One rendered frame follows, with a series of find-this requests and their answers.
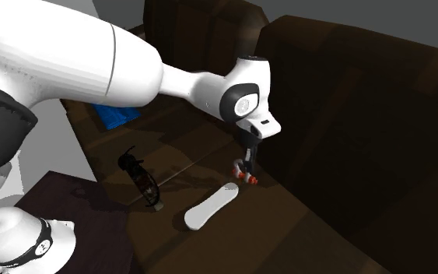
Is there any small red and white toy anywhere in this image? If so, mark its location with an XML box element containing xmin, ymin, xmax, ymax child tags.
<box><xmin>231</xmin><ymin>159</ymin><xmax>260</xmax><ymax>186</ymax></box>

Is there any white remote control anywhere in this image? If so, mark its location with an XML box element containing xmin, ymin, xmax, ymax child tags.
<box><xmin>183</xmin><ymin>181</ymin><xmax>240</xmax><ymax>232</ymax></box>

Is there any brown sofa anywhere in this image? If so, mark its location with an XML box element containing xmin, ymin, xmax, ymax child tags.
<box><xmin>60</xmin><ymin>0</ymin><xmax>438</xmax><ymax>274</ymax></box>

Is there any dark patterned bottle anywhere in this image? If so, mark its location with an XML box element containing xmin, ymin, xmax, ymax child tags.
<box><xmin>117</xmin><ymin>145</ymin><xmax>166</xmax><ymax>213</ymax></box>

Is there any blue book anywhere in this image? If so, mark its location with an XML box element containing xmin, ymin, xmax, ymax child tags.
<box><xmin>90</xmin><ymin>103</ymin><xmax>143</xmax><ymax>131</ymax></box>

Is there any dark robot stand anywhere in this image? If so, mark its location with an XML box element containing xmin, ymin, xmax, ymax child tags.
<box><xmin>0</xmin><ymin>170</ymin><xmax>141</xmax><ymax>274</ymax></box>

